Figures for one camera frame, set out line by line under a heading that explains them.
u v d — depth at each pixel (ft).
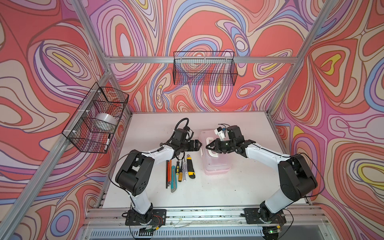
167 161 3.05
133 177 1.55
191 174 2.83
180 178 2.78
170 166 2.98
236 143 2.30
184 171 2.90
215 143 2.57
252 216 2.40
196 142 2.77
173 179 2.78
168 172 2.89
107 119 2.41
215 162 2.63
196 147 2.76
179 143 2.41
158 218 2.37
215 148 2.52
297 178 1.49
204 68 3.16
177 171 2.88
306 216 2.50
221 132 2.70
